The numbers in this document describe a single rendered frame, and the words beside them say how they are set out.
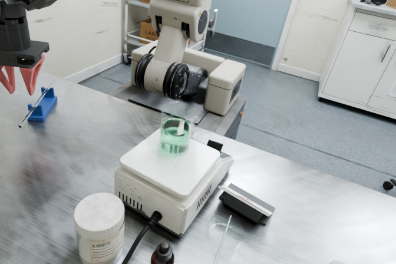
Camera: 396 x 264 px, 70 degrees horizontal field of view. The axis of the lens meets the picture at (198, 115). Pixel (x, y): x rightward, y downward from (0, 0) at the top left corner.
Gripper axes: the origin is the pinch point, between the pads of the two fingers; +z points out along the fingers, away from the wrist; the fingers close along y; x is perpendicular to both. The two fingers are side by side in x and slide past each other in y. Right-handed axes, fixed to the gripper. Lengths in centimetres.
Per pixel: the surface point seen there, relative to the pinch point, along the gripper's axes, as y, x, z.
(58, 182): 11.0, -16.8, 7.2
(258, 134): 104, 108, 85
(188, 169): 31.5, -21.4, -2.1
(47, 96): 0.9, 9.3, 7.0
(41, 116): 2.4, 1.1, 6.9
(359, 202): 66, -19, 6
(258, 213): 43.5, -24.2, 3.9
